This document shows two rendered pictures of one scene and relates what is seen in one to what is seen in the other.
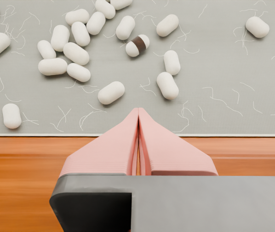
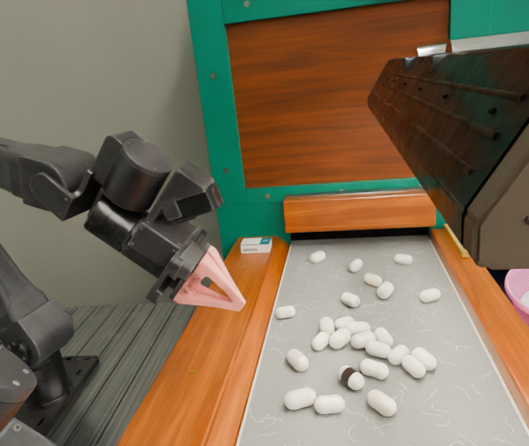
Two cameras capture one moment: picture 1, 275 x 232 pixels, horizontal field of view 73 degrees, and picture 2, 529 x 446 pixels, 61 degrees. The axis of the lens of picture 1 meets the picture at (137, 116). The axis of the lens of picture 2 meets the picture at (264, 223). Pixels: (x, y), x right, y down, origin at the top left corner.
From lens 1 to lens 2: 0.51 m
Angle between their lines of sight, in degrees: 74
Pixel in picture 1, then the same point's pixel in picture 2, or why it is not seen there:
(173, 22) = (379, 400)
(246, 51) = not seen: outside the picture
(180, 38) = (370, 422)
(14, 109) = (288, 311)
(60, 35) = (356, 324)
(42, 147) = (255, 324)
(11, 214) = (213, 313)
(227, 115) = not seen: outside the picture
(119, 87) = (299, 358)
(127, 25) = (371, 365)
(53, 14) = (391, 326)
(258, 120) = not seen: outside the picture
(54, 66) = (323, 323)
